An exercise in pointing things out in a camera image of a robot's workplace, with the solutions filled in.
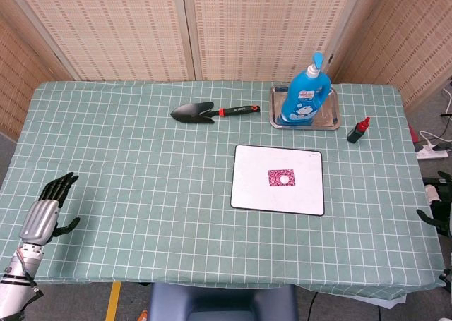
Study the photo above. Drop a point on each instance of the blue detergent pump bottle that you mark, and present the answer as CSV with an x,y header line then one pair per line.
x,y
303,98

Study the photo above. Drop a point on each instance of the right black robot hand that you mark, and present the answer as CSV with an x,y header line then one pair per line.
x,y
443,218

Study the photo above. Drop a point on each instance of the woven bamboo folding screen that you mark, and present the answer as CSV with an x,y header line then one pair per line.
x,y
123,28

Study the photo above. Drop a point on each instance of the white power strip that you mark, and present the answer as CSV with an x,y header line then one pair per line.
x,y
431,154

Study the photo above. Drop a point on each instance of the black garden trowel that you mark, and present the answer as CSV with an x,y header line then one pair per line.
x,y
190,112

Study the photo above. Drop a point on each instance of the black bottle red cap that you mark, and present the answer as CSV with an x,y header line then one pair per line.
x,y
356,134

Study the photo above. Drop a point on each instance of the white mouse pad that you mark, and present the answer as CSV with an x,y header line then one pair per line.
x,y
254,187

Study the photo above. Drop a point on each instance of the pink patterned rectangular card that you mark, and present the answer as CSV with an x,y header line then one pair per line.
x,y
273,180

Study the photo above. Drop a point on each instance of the small white oval pad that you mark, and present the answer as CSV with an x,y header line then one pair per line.
x,y
282,179

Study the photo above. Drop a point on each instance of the dark blue chair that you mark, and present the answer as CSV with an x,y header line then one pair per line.
x,y
222,301

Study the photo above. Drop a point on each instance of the stainless steel tray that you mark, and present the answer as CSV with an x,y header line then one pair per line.
x,y
328,116

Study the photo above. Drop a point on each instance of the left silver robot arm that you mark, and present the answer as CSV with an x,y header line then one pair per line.
x,y
17,278

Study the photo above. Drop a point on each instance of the green checked tablecloth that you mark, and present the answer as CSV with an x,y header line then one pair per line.
x,y
159,194

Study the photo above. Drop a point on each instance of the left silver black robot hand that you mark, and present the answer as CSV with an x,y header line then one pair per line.
x,y
39,220

